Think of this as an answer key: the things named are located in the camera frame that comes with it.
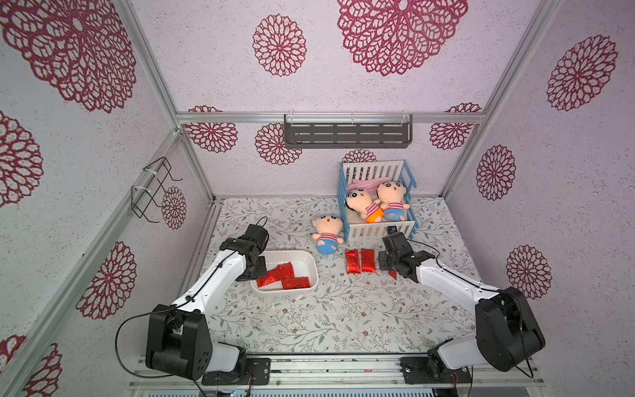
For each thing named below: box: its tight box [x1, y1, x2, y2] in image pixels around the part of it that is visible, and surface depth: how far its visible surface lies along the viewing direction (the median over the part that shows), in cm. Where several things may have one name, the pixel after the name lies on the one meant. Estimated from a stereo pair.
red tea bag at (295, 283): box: [281, 276, 311, 290], surface depth 90 cm
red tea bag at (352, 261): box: [344, 249, 362, 275], surface depth 99 cm
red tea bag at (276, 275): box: [256, 261, 295, 288], surface depth 92 cm
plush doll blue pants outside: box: [311, 215, 344, 256], surface depth 102 cm
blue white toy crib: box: [337, 159, 420, 244], surface depth 105 cm
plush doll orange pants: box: [345, 187, 384, 224], surface depth 105 cm
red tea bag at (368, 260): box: [361, 248, 377, 274], surface depth 99 cm
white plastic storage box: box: [250, 249, 320, 294], surface depth 95 cm
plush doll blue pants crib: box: [376, 180, 411, 222], surface depth 103 cm
